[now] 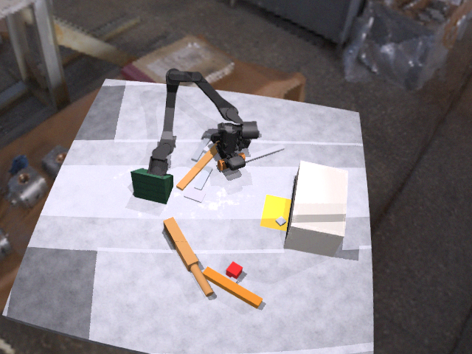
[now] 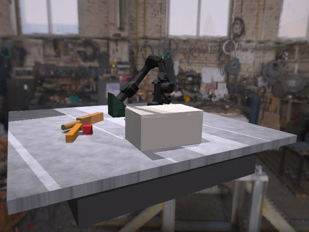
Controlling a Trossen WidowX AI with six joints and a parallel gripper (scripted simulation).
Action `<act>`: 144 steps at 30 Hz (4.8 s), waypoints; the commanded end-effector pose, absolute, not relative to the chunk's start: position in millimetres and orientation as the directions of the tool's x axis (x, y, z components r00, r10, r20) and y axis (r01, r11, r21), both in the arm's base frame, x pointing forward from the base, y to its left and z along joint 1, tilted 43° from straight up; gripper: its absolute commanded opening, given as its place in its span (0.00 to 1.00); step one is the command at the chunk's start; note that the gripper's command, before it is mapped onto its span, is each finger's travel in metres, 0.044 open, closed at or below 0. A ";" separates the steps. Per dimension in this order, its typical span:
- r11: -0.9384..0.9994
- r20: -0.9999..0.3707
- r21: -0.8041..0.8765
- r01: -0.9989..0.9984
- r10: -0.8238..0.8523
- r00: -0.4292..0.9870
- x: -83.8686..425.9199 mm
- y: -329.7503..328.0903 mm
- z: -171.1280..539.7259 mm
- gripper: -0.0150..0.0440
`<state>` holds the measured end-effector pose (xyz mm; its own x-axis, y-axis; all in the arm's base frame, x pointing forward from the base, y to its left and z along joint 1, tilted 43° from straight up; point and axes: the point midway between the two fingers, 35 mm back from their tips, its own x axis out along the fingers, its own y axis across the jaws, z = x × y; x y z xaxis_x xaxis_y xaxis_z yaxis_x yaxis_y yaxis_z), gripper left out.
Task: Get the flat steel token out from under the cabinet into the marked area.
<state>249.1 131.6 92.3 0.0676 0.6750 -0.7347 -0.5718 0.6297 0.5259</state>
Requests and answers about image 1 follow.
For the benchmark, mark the orange bar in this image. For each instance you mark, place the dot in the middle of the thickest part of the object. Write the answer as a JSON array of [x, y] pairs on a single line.
[[197, 168], [232, 287]]

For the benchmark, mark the red block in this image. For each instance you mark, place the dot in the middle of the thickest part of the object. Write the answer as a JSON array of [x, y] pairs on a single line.
[[234, 270]]

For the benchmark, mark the brown cylinder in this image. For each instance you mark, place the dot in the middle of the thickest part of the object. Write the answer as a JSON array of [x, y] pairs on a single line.
[[222, 166]]

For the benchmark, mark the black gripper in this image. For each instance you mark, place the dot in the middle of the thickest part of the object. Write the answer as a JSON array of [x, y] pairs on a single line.
[[227, 150]]

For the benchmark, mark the orange block with cylindrical handle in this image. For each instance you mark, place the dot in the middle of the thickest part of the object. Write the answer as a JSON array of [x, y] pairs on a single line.
[[186, 254]]

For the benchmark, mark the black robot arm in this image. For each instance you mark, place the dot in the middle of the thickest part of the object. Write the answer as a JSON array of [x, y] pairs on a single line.
[[244, 131]]

